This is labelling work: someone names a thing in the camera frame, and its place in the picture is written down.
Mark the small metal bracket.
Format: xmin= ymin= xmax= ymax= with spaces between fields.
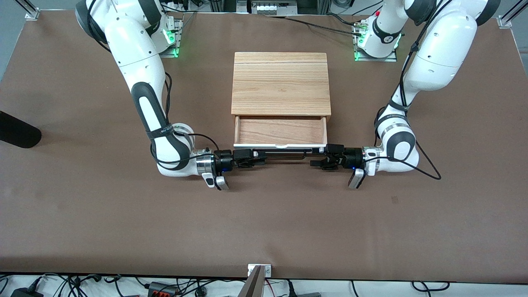
xmin=247 ymin=264 xmax=272 ymax=278

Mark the wooden drawer cabinet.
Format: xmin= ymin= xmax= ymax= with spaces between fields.
xmin=231 ymin=52 xmax=332 ymax=122

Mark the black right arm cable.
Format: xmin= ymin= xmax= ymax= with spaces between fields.
xmin=151 ymin=72 xmax=221 ymax=165

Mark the grey camera mount bar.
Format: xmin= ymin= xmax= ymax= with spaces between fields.
xmin=237 ymin=266 xmax=264 ymax=297

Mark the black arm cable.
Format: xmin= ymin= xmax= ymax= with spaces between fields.
xmin=151 ymin=72 xmax=221 ymax=165
xmin=363 ymin=0 xmax=442 ymax=180

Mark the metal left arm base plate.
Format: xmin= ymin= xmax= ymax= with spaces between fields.
xmin=354 ymin=21 xmax=398 ymax=62

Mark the white drawer with black handle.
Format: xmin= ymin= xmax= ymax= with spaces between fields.
xmin=233 ymin=116 xmax=329 ymax=160

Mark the white power strip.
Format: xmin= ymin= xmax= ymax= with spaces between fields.
xmin=251 ymin=0 xmax=298 ymax=16

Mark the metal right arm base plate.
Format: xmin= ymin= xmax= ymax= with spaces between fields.
xmin=159 ymin=16 xmax=184 ymax=58

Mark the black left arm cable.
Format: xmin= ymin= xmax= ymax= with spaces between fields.
xmin=363 ymin=0 xmax=442 ymax=180

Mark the black adapter with red connectors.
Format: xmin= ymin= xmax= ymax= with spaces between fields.
xmin=148 ymin=282 xmax=178 ymax=297

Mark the black rounded object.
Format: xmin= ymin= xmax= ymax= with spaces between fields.
xmin=0 ymin=111 xmax=42 ymax=149

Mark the aluminium frame post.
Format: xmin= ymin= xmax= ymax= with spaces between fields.
xmin=497 ymin=0 xmax=528 ymax=28
xmin=16 ymin=0 xmax=40 ymax=20

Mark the black cable across table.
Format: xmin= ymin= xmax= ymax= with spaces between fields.
xmin=268 ymin=16 xmax=365 ymax=37

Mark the black looped cable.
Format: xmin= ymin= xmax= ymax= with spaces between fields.
xmin=412 ymin=280 xmax=450 ymax=292

